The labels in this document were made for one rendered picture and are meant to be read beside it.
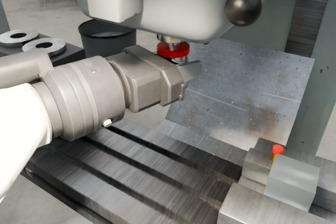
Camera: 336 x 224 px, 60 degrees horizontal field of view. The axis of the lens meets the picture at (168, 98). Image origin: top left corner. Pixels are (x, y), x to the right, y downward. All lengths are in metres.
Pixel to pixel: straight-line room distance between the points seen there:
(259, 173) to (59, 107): 0.33
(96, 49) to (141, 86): 2.01
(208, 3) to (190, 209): 0.38
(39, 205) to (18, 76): 1.62
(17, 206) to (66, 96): 1.68
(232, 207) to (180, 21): 0.26
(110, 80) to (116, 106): 0.03
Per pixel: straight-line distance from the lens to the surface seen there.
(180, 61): 0.41
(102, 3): 0.29
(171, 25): 0.30
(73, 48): 0.69
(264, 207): 0.44
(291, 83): 0.76
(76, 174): 0.63
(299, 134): 0.87
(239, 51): 0.79
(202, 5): 0.28
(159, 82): 0.37
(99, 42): 2.31
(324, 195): 0.51
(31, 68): 0.35
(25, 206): 1.96
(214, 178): 0.63
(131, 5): 0.30
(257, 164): 0.50
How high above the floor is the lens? 1.43
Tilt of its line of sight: 33 degrees down
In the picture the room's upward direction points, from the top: straight up
